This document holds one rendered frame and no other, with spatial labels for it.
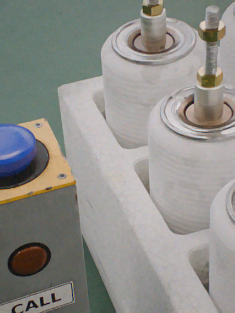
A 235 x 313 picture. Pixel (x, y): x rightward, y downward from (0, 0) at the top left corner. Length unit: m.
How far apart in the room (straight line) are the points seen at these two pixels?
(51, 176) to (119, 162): 0.22
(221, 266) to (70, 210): 0.12
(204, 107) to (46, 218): 0.18
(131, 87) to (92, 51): 0.51
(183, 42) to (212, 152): 0.15
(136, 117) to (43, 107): 0.39
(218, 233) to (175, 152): 0.09
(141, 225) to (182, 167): 0.06
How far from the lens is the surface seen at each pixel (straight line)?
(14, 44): 1.23
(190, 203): 0.62
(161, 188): 0.63
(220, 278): 0.55
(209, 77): 0.59
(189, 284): 0.58
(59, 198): 0.47
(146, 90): 0.68
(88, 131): 0.73
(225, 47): 0.75
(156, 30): 0.70
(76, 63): 1.17
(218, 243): 0.53
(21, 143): 0.47
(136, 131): 0.71
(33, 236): 0.48
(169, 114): 0.62
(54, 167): 0.48
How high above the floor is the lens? 0.62
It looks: 39 degrees down
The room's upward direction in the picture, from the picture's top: 4 degrees counter-clockwise
